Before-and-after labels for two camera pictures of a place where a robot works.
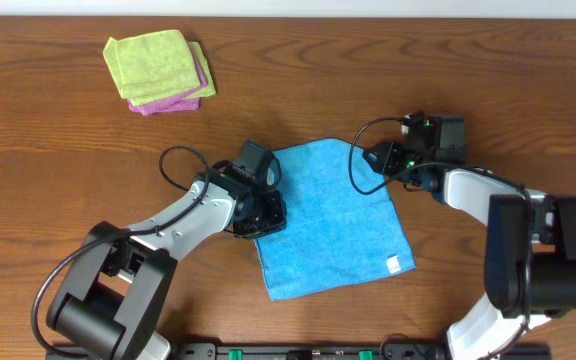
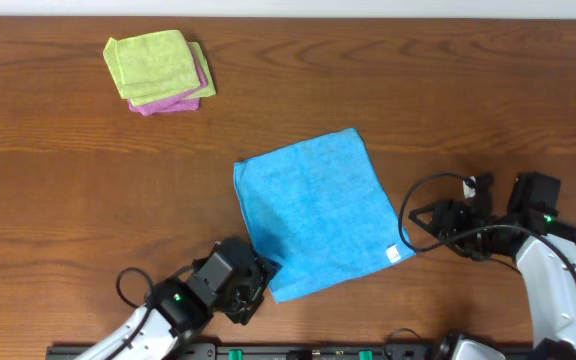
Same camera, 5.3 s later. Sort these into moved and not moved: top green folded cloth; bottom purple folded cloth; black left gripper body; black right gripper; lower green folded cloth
Moved: black left gripper body; black right gripper
Not moved: lower green folded cloth; top green folded cloth; bottom purple folded cloth
